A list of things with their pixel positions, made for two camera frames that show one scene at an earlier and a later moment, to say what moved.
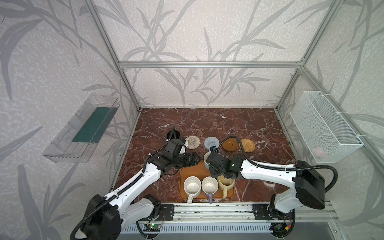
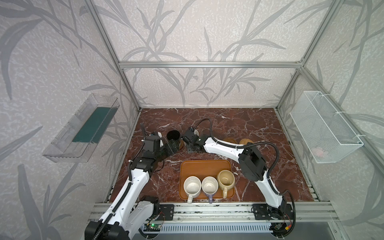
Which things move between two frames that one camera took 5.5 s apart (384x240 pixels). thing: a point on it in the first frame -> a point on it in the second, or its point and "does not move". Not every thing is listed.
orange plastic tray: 201,173 does not move
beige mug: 225,184 does not move
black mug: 175,134 does not move
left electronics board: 152,227 does not move
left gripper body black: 189,160 -> 165,147
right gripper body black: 216,172 -> 188,145
